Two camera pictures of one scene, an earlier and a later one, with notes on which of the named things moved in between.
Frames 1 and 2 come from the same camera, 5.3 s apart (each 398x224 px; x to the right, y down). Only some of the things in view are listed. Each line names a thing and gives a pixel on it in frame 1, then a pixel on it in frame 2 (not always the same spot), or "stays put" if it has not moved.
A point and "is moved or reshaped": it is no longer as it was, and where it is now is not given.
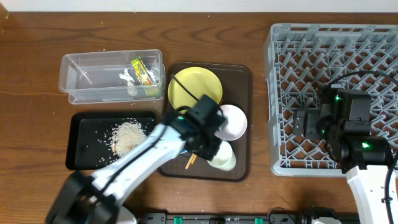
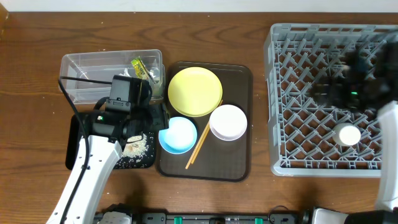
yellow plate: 199,81 stays put
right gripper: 312,117 → 334,83
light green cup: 224,158 is moved or reshaped
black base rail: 273,218 stays put
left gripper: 210,156 → 161,116
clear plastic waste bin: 94,78 stays put
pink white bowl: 236,126 stays put
